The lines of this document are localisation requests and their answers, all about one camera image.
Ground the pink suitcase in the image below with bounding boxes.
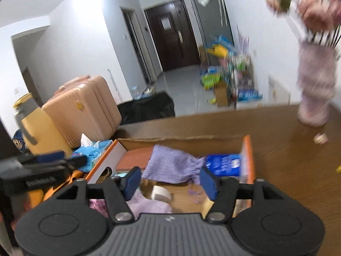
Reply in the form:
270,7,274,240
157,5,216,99
42,75,122,148

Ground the grey interior door frame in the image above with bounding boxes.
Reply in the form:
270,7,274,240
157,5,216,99
121,7,157,84

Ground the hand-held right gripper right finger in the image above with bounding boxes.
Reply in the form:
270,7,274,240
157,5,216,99
200,167,285,223

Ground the white roll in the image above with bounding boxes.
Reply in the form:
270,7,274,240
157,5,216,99
152,185,172,202

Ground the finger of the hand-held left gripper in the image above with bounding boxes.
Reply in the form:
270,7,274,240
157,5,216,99
62,155,88,170
19,151,66,164

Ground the blue tissue pack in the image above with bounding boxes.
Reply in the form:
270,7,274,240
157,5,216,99
71,133,115,172

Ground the dried pink roses bouquet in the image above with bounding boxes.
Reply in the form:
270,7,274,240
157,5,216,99
266,0,341,46

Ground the dark entrance door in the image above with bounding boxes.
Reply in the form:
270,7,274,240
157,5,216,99
144,0,201,72

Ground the pink textured vase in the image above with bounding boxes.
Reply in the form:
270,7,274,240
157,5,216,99
296,40,337,127

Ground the red cardboard box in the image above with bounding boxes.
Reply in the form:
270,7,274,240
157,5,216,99
85,135,253,219

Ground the blue cloth bag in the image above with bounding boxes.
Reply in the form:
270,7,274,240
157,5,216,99
12,129,28,155

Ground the yellow watering can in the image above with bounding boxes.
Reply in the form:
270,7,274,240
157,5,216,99
206,45,230,58

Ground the grey refrigerator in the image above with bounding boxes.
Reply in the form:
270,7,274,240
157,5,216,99
190,0,235,48

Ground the pile of colourful toys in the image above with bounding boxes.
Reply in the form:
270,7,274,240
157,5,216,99
198,35,263,107

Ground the mauve satin pouch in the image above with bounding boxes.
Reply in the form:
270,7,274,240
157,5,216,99
89,199,110,218

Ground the hanging folded umbrella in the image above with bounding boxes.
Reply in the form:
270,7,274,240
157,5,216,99
216,0,227,26

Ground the white wall box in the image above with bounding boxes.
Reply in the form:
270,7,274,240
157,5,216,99
268,72,291,104

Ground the small blue box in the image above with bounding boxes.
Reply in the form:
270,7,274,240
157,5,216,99
205,153,241,178

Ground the lilac folded towel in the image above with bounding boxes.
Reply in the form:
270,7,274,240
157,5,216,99
125,189,172,219

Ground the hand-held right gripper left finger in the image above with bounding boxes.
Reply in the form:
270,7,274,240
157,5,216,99
55,167,142,224

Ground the purple linen drawstring bag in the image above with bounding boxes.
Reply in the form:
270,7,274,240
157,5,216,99
141,144,207,203

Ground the dark cloth bag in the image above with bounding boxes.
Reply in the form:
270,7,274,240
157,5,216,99
117,92,176,125

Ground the orange scouring sponge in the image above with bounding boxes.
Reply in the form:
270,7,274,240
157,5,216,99
116,147,155,172

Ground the yellow thermos jug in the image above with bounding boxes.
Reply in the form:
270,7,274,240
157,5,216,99
13,93,74,155

